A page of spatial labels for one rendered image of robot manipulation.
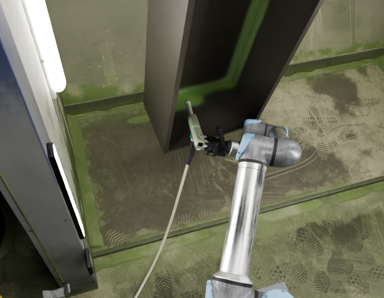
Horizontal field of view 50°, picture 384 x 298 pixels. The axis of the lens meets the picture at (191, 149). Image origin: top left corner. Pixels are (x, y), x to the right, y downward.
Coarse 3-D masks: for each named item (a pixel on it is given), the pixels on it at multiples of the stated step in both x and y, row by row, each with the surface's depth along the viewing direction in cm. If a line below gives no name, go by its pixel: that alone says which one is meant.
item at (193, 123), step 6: (186, 102) 241; (192, 114) 226; (192, 120) 220; (192, 126) 215; (198, 126) 215; (192, 132) 211; (198, 132) 208; (192, 138) 210; (198, 138) 203; (192, 144) 214; (198, 144) 202; (204, 144) 203; (192, 150) 216; (192, 156) 218; (186, 162) 220
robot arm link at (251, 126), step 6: (246, 120) 221; (252, 120) 219; (258, 120) 219; (246, 126) 220; (252, 126) 218; (258, 126) 219; (264, 126) 219; (246, 132) 219; (252, 132) 219; (258, 132) 218
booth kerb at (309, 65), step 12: (372, 48) 348; (312, 60) 336; (324, 60) 340; (336, 60) 345; (348, 60) 350; (360, 60) 354; (288, 72) 338; (300, 72) 342; (120, 96) 301; (132, 96) 305; (72, 108) 296; (84, 108) 299; (96, 108) 303; (108, 108) 307
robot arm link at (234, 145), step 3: (231, 141) 218; (234, 141) 218; (237, 141) 219; (231, 144) 217; (234, 144) 217; (237, 144) 218; (231, 147) 216; (234, 147) 216; (237, 147) 217; (231, 150) 216; (234, 150) 217; (237, 150) 217; (228, 153) 219; (231, 153) 217; (234, 153) 217; (231, 156) 220; (234, 156) 219
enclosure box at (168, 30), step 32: (160, 0) 158; (192, 0) 132; (224, 0) 193; (256, 0) 202; (288, 0) 183; (320, 0) 160; (160, 32) 170; (192, 32) 205; (224, 32) 216; (256, 32) 217; (288, 32) 190; (160, 64) 185; (192, 64) 231; (224, 64) 245; (256, 64) 228; (288, 64) 198; (160, 96) 203; (192, 96) 255; (224, 96) 258; (256, 96) 239; (160, 128) 224; (224, 128) 248
